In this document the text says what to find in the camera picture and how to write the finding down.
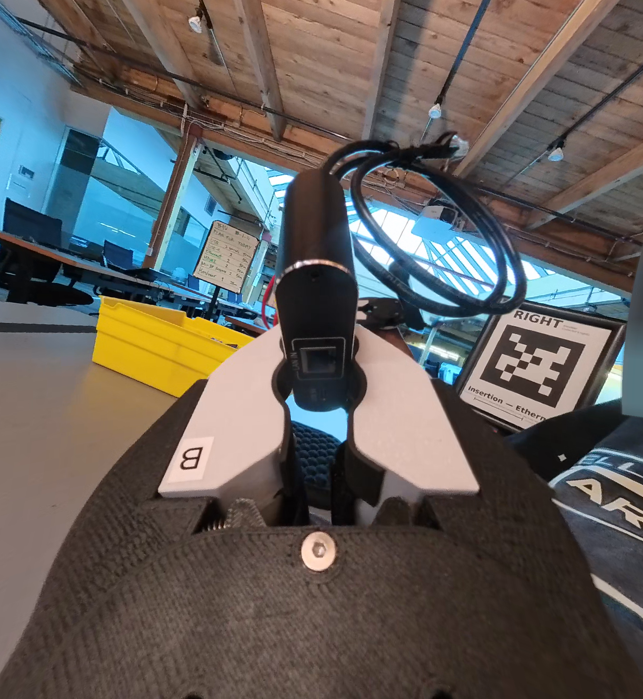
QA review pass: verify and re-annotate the red ethernet cable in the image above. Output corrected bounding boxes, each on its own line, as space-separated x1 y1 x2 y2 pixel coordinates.
263 272 280 329

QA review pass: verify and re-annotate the dark honeycomb seat cushion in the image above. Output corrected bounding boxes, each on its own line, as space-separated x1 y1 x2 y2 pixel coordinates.
290 419 340 510

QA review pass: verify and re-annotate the handwritten whiteboard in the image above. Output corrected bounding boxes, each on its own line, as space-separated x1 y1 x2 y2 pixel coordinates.
191 219 262 296

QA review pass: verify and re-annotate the black mesh chair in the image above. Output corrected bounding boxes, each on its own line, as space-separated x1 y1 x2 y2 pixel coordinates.
102 239 138 275
0 197 94 307

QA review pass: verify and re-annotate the long wooden work table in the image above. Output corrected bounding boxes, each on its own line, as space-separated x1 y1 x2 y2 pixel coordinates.
0 220 214 319

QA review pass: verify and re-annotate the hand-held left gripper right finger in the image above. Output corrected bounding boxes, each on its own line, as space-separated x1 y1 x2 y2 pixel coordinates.
349 323 481 499

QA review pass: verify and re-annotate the yellow plastic bin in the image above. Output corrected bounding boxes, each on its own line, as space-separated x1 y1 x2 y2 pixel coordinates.
91 295 257 399

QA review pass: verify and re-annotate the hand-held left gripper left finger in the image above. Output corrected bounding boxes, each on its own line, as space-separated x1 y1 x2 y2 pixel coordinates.
158 327 291 500

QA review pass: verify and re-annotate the black ethernet cable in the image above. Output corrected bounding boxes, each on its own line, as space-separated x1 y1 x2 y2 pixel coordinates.
326 133 528 319

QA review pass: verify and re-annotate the framed black white marker sign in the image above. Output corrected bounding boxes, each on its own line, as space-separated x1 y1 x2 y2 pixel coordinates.
453 299 628 433

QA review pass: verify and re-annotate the white ceiling projector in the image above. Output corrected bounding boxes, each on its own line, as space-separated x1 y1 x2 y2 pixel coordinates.
410 198 462 237

